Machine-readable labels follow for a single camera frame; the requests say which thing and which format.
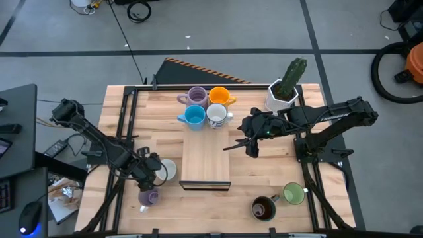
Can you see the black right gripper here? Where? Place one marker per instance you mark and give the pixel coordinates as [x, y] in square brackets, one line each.
[261, 125]

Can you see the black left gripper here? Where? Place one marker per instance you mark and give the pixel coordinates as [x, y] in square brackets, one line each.
[147, 168]

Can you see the white mug with dark print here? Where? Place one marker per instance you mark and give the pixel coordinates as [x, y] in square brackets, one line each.
[216, 114]

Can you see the blue mug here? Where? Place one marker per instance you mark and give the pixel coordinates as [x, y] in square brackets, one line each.
[195, 117]

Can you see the orange mug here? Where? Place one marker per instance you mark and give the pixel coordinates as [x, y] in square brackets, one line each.
[219, 96]

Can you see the lilac ribbed mug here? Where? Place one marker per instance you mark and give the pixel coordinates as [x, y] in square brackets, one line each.
[196, 96]

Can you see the green mug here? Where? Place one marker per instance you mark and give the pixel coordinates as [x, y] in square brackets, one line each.
[293, 193]

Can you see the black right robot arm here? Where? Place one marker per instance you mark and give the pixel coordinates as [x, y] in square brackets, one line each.
[330, 115]

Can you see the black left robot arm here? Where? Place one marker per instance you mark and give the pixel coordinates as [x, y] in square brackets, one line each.
[89, 130]

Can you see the plain white mug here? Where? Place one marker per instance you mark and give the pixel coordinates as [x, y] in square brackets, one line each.
[171, 170]

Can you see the white hexagonal plant pot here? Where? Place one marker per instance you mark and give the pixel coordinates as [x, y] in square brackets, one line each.
[272, 103]

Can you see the teal mug with dark interior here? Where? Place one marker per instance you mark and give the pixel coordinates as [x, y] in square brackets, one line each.
[263, 208]

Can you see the green cactus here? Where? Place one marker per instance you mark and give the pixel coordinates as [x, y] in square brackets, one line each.
[292, 77]

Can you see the black desk foot bar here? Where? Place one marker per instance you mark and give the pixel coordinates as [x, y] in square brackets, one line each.
[59, 167]

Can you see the black mat with orange-striped edge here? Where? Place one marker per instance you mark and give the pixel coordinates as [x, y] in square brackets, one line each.
[185, 74]

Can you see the black power adapter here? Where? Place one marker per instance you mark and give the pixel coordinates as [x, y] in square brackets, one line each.
[56, 148]

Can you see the open cardboard box with foil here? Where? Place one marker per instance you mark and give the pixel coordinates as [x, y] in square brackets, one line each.
[62, 211]

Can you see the dark grey desk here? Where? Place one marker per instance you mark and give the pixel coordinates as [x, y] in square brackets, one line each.
[29, 188]

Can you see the black computer mouse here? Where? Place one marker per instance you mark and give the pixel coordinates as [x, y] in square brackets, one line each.
[29, 215]

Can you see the black desk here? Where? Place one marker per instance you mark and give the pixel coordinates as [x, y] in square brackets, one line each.
[20, 148]

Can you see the black remote-shaped device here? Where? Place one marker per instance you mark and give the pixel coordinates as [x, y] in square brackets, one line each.
[11, 128]

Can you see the black keyboard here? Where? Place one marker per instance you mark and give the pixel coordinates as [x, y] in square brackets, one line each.
[6, 196]

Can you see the smartphone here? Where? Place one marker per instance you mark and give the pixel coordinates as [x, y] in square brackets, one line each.
[4, 148]

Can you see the white bucket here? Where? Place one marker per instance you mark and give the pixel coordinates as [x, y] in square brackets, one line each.
[79, 2]

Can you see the black equipment case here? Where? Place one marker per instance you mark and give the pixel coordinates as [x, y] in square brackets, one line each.
[409, 10]

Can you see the wooden shelf riser, black frame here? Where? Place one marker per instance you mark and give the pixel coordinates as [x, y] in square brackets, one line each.
[205, 155]

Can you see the black metal table frame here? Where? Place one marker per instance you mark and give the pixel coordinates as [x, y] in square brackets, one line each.
[158, 87]

